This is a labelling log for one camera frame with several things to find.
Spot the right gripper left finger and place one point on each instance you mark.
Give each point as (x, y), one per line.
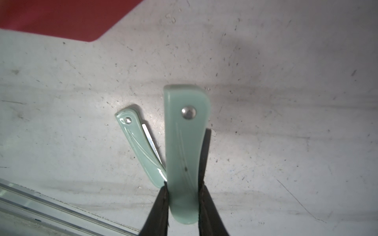
(157, 220)

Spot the red bottom drawer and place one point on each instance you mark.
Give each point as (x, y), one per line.
(79, 20)

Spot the aluminium mounting rail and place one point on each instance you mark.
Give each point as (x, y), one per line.
(43, 210)

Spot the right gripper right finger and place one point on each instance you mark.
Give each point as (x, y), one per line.
(209, 223)

